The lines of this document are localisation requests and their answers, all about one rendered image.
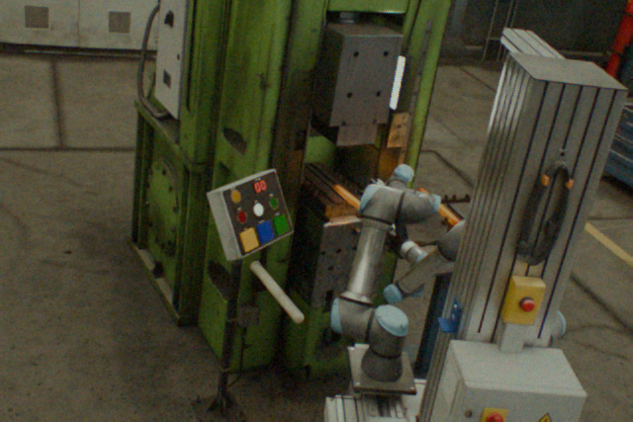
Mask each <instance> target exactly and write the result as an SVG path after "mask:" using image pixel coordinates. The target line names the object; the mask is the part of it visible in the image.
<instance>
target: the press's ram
mask: <svg viewBox="0 0 633 422"><path fill-rule="evenodd" d="M327 13H328V11H326V15H325V17H326V25H325V31H324V38H323V45H322V53H321V59H320V66H319V73H318V80H317V86H316V92H315V99H314V106H313V115H314V116H315V117H318V118H319V119H320V120H322V121H323V122H324V123H326V124H327V125H328V126H330V127H340V126H341V125H344V126H357V125H371V124H372V123H374V124H386V123H387V122H388V118H389V111H390V106H391V102H392V97H393V92H394V86H395V80H396V75H397V70H398V64H399V59H400V54H401V48H402V42H403V37H404V36H402V35H400V34H398V33H396V32H394V31H392V30H390V29H388V28H386V27H384V26H382V25H380V24H377V23H375V22H373V20H371V19H369V18H367V17H365V16H363V15H361V14H360V22H359V23H358V24H344V23H338V22H334V21H331V19H330V18H329V17H328V16H327Z"/></svg>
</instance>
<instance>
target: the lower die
mask: <svg viewBox="0 0 633 422"><path fill-rule="evenodd" d="M307 163H313V162H312V161H310V162H305V168H304V175H306V176H307V180H310V181H311V184H315V186H316V188H320V192H324V193H325V198H324V197H323V196H324V194H320V195H319V200H318V207H319V208H320V209H321V211H322V212H323V213H324V214H325V215H326V216H327V217H328V218H330V217H338V216H345V215H354V214H357V213H358V209H357V208H356V207H354V206H353V205H352V204H351V203H348V202H347V199H345V198H344V197H343V196H342V195H341V194H340V193H339V192H337V191H336V190H335V189H334V188H333V187H332V186H331V185H329V184H328V183H327V182H326V181H325V180H324V178H322V177H321V175H320V174H319V173H318V172H316V171H314V170H313V169H312V168H311V167H310V166H309V165H308V164H307ZM313 164H314V166H315V167H318V168H319V169H320V170H321V171H322V172H323V173H325V174H326V175H327V176H328V177H329V178H330V180H332V181H333V182H334V183H335V184H336V185H337V186H340V187H341V188H342V189H344V190H345V191H346V192H347V193H350V194H351V195H352V196H353V197H355V198H356V199H357V200H359V201H360V202H361V199H362V197H361V196H360V195H359V196H357V195H358V194H357V193H356V192H355V191H354V192H353V189H351V188H350V187H348V188H347V185H346V184H344V183H343V184H342V181H341V180H340V178H339V180H337V178H338V177H337V176H336V175H335V174H334V175H333V172H331V171H328V170H329V169H328V168H327V167H325V166H324V165H323V164H322V163H321V162H315V163H313ZM305 180H306V177H305V176H303V183H302V184H301V189H300V191H301V192H303V187H304V183H305ZM309 185H310V182H309V181H307V182H306V184H305V189H304V195H305V196H307V194H308V187H309ZM313 190H314V185H311V186H310V190H309V200H310V201H311V200H312V195H313ZM318 194H319V189H317V190H315V191H314V197H313V204H314V205H316V204H317V197H318ZM340 214H341V215H340Z"/></svg>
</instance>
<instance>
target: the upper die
mask: <svg viewBox="0 0 633 422"><path fill-rule="evenodd" d="M311 127H312V128H313V129H314V130H317V131H318V132H319V133H320V134H322V135H323V136H324V137H326V138H327V139H328V140H329V141H331V142H332V143H333V144H334V145H336V147H337V145H351V144H364V143H374V140H375V135H376V129H377V124H374V123H372V124H371V125H357V126H344V125H341V126H340V127H330V126H328V125H327V124H326V123H324V122H323V121H322V120H320V119H319V118H318V117H315V116H314V115H313V113H312V120H311Z"/></svg>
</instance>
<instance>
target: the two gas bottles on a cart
mask: <svg viewBox="0 0 633 422"><path fill-rule="evenodd" d="M620 3H621V0H619V3H617V7H616V12H615V15H614V18H613V22H612V25H611V29H610V32H609V37H608V40H607V44H606V47H605V50H604V54H603V57H602V61H601V62H600V63H599V64H598V65H597V67H598V68H601V69H602V70H603V71H604V72H606V73H607V74H608V75H610V76H611V77H612V78H614V79H615V80H616V81H618V82H619V83H620V84H621V85H624V86H625V87H626V88H628V89H629V90H628V92H629V93H628V96H633V0H631V1H629V2H628V4H627V5H626V8H625V12H623V11H620V10H619V7H620ZM617 13H620V14H622V15H623V18H622V22H621V25H619V28H618V31H617V34H616V39H615V42H614V45H613V48H612V49H611V48H609V47H608V44H609V40H610V37H611V32H612V29H613V26H614V22H615V19H616V15H617ZM607 50H610V51H611V55H610V57H609V60H608V61H605V60H604V57H605V54H606V51H607Z"/></svg>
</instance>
